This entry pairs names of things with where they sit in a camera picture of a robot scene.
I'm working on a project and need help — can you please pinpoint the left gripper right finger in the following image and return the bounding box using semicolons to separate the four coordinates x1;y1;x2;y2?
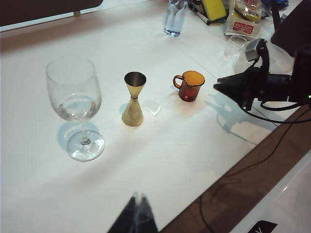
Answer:
138;193;159;233

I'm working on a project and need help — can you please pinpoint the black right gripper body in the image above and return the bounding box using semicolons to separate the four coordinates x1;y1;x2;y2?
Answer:
252;40;296;102

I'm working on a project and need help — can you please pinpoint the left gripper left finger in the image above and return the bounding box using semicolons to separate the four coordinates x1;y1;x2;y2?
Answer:
106;191;140;233

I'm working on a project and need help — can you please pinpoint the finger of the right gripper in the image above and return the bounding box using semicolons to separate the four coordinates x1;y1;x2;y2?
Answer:
213;79;259;112
216;66;262;84

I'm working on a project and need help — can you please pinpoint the small amber measuring cup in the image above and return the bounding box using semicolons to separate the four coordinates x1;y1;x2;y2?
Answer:
173;70;206;102

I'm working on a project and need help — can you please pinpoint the gold double jigger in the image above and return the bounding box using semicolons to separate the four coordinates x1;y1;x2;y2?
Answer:
121;71;147;127

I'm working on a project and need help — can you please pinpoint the white robot base platform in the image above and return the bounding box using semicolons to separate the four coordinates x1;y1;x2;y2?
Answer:
229;149;311;233

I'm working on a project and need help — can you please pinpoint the clear plastic cup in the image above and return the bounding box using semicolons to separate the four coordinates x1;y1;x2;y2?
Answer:
224;35;248;60

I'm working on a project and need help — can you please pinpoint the clear plastic water bottle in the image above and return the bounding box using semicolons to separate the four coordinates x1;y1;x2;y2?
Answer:
163;0;189;37

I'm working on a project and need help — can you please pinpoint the clear wine glass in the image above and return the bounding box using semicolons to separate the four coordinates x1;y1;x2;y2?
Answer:
46;57;105;163

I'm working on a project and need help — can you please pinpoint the clear plastic bowl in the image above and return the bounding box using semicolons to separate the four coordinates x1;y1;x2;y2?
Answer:
233;45;296;76

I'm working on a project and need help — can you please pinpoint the snack packet red print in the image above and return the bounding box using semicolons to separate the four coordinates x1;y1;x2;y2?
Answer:
225;12;262;37
232;0;266;23

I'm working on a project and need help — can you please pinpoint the yellow sponge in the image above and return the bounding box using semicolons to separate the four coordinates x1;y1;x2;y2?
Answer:
201;0;228;23

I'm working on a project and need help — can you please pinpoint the black marker pen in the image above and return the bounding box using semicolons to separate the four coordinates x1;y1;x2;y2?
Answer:
189;1;211;26

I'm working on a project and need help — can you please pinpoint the brown desk partition panel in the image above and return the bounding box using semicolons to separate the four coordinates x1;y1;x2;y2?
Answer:
0;0;104;28

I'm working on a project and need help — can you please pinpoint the black camera cable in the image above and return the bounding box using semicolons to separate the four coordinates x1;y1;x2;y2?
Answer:
242;100;311;125

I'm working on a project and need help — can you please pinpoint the thin black cable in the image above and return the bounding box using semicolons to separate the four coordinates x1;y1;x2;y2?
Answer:
199;104;311;233

